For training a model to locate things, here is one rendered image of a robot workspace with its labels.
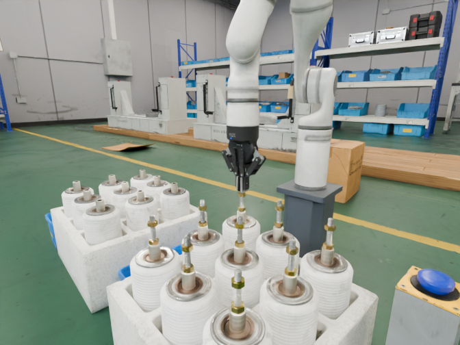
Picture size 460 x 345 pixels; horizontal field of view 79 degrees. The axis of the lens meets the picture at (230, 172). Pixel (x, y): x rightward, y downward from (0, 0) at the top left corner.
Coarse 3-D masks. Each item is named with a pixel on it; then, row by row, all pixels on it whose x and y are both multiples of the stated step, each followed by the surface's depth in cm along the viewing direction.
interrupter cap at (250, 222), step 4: (232, 216) 73; (236, 216) 73; (248, 216) 73; (228, 220) 71; (232, 220) 71; (236, 220) 71; (248, 220) 71; (252, 220) 71; (228, 224) 69; (232, 224) 69; (248, 224) 69; (252, 224) 69; (244, 228) 67; (248, 228) 67
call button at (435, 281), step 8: (424, 272) 37; (432, 272) 37; (440, 272) 37; (424, 280) 36; (432, 280) 36; (440, 280) 36; (448, 280) 36; (424, 288) 36; (432, 288) 35; (440, 288) 35; (448, 288) 34
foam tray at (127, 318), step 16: (112, 288) 57; (128, 288) 58; (352, 288) 57; (112, 304) 56; (128, 304) 52; (352, 304) 52; (368, 304) 52; (112, 320) 58; (128, 320) 50; (144, 320) 49; (160, 320) 50; (320, 320) 49; (336, 320) 49; (352, 320) 49; (368, 320) 53; (128, 336) 51; (144, 336) 46; (160, 336) 45; (320, 336) 46; (336, 336) 45; (352, 336) 48; (368, 336) 55
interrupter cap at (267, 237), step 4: (264, 232) 64; (268, 232) 65; (272, 232) 65; (284, 232) 64; (264, 236) 63; (268, 236) 63; (272, 236) 63; (284, 236) 63; (288, 236) 63; (292, 236) 62; (264, 240) 61; (268, 240) 61; (272, 240) 61; (284, 240) 61; (288, 240) 61; (268, 244) 59; (272, 244) 59; (276, 244) 59; (280, 244) 59; (284, 244) 59; (288, 244) 59
